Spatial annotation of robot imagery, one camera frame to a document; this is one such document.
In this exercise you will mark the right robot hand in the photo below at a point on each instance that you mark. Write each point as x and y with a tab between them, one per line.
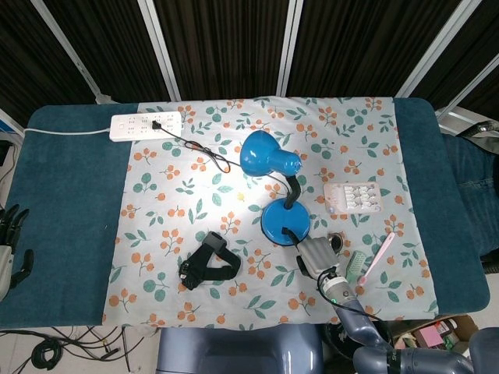
317	255

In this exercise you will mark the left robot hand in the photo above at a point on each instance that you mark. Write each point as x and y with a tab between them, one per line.
6	265

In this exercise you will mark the blue gooseneck desk lamp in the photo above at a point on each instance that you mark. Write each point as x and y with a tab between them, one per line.
273	218

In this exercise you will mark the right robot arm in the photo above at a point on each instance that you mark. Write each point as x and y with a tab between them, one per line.
362	323

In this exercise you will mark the green hair brush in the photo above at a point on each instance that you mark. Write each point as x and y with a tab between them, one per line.
356	265

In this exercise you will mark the pink toothbrush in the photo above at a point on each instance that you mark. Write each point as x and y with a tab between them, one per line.
376	257

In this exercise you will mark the blister pack of hooks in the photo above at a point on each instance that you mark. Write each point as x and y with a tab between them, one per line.
335	198

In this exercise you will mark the floral orange berry tablecloth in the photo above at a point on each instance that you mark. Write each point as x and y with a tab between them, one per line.
273	296

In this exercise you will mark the teal table cover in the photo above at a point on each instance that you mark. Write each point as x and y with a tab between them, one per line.
70	195

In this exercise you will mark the blue-grey robot torso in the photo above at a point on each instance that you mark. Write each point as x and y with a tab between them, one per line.
234	350

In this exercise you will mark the cardboard box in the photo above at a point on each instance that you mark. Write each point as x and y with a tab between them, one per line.
466	322

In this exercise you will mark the blue jeans person leg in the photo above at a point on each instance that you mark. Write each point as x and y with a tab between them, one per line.
468	175

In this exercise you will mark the white power strip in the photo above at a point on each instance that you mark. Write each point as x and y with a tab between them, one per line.
128	126

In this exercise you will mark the silver aluminium frame post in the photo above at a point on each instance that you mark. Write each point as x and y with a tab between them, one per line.
71	50
432	50
290	50
161	50
468	89

